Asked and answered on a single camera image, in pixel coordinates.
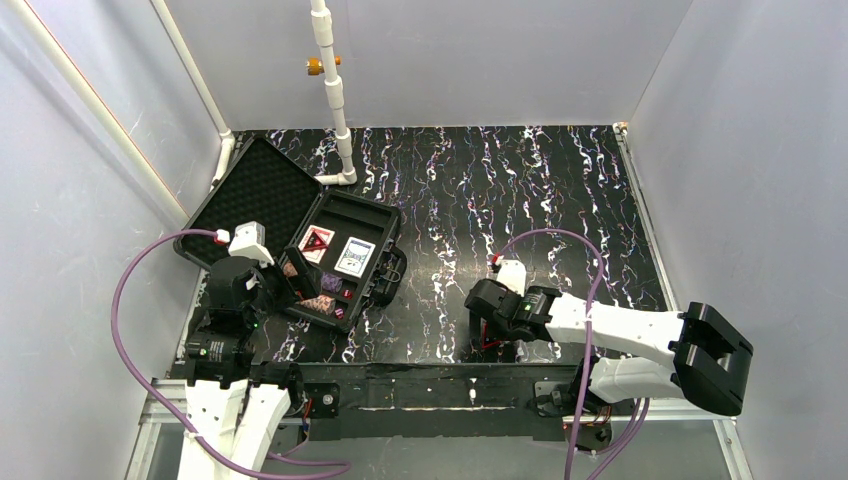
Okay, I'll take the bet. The red triangular button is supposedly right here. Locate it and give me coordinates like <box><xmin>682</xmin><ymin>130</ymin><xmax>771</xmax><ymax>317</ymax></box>
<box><xmin>300</xmin><ymin>229</ymin><xmax>333</xmax><ymax>252</ymax></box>
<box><xmin>480</xmin><ymin>322</ymin><xmax>502</xmax><ymax>350</ymax></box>

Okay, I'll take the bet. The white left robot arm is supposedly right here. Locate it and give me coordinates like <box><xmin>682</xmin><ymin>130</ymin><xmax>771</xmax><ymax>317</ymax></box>
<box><xmin>178</xmin><ymin>246</ymin><xmax>321</xmax><ymax>479</ymax></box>

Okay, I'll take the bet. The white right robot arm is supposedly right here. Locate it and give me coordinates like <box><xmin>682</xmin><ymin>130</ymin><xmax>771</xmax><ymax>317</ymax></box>
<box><xmin>465</xmin><ymin>279</ymin><xmax>754</xmax><ymax>417</ymax></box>

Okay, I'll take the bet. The black poker set case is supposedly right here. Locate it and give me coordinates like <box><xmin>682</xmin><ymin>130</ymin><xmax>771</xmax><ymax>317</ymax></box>
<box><xmin>187</xmin><ymin>138</ymin><xmax>407</xmax><ymax>332</ymax></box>

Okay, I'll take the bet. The orange blue chip row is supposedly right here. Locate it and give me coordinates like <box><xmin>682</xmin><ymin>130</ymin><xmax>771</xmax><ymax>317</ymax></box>
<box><xmin>283</xmin><ymin>262</ymin><xmax>336</xmax><ymax>315</ymax></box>

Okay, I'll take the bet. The red playing card deck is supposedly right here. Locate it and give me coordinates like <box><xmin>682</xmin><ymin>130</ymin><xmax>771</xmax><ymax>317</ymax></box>
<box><xmin>298</xmin><ymin>225</ymin><xmax>335</xmax><ymax>264</ymax></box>

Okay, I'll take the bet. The blue playing card deck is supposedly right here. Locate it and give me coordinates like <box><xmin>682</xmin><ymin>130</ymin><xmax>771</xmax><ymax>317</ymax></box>
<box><xmin>334</xmin><ymin>237</ymin><xmax>376</xmax><ymax>278</ymax></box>

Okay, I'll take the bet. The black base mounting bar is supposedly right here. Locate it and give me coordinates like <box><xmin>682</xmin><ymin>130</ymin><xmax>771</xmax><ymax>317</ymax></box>
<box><xmin>296</xmin><ymin>363</ymin><xmax>577</xmax><ymax>441</ymax></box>

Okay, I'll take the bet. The white corner pipe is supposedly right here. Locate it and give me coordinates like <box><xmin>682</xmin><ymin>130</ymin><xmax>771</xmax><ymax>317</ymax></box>
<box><xmin>150</xmin><ymin>0</ymin><xmax>236</xmax><ymax>191</ymax></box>

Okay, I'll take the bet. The orange valve knob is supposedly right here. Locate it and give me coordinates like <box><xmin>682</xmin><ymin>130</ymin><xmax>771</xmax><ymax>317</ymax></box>
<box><xmin>305</xmin><ymin>57</ymin><xmax>325</xmax><ymax>76</ymax></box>

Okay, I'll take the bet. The white PVC pipe stand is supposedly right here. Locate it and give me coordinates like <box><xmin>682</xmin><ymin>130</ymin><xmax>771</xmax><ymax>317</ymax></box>
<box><xmin>310</xmin><ymin>0</ymin><xmax>358</xmax><ymax>186</ymax></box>

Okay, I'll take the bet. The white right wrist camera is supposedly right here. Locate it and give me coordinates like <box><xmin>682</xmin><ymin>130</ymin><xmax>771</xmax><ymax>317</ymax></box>
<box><xmin>491</xmin><ymin>255</ymin><xmax>527</xmax><ymax>296</ymax></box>

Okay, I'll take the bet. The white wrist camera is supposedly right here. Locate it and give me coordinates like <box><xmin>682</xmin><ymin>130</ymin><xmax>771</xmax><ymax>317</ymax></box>
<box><xmin>491</xmin><ymin>255</ymin><xmax>527</xmax><ymax>296</ymax></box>
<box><xmin>213</xmin><ymin>221</ymin><xmax>275</xmax><ymax>267</ymax></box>

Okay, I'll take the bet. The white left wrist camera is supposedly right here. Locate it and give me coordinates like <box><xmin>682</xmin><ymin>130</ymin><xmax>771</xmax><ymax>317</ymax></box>
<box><xmin>213</xmin><ymin>221</ymin><xmax>275</xmax><ymax>267</ymax></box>

